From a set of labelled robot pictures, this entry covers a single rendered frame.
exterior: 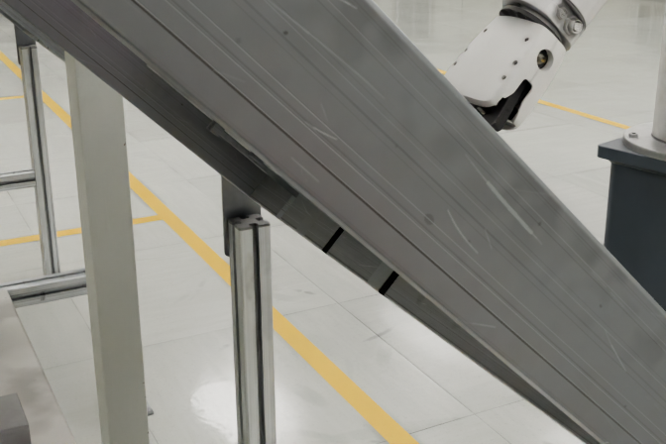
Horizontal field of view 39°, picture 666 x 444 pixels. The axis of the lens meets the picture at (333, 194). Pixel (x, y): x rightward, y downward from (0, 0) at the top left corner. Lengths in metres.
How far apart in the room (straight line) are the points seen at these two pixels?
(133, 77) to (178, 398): 1.15
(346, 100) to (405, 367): 1.84
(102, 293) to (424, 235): 1.04
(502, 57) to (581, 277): 0.56
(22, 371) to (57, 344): 1.45
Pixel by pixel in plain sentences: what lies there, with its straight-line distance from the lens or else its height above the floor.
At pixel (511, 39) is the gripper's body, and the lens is 0.95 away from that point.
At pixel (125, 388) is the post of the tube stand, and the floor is 0.33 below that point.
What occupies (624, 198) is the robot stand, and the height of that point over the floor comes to 0.63.
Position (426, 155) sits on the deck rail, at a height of 0.93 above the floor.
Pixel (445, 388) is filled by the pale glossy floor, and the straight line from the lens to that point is 2.06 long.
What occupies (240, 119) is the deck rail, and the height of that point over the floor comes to 0.95.
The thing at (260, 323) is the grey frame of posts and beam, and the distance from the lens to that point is 1.17.
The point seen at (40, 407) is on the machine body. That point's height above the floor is 0.62.
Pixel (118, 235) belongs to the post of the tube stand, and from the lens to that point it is 1.33.
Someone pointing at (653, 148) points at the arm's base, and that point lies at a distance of 1.23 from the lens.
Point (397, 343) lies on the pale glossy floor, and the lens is 2.23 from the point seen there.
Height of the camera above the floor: 1.02
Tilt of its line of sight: 18 degrees down
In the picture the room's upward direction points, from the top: straight up
